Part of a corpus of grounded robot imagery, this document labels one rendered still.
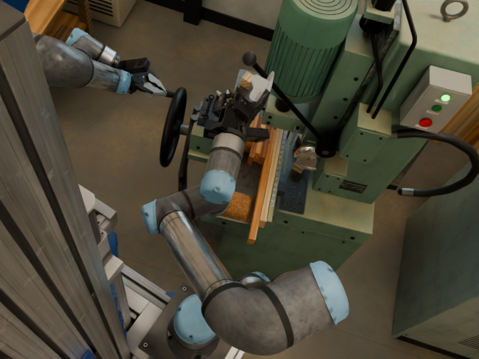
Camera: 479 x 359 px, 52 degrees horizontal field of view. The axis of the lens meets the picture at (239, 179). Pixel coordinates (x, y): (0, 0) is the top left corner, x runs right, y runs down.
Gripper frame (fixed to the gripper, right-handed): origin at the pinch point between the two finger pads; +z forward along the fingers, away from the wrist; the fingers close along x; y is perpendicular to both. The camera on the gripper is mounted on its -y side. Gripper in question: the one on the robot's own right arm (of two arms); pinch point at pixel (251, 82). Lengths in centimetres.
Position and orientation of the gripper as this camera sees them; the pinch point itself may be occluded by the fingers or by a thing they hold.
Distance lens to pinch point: 129.0
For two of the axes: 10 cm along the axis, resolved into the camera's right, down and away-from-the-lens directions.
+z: 2.1, -8.5, 4.8
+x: -7.5, 1.8, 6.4
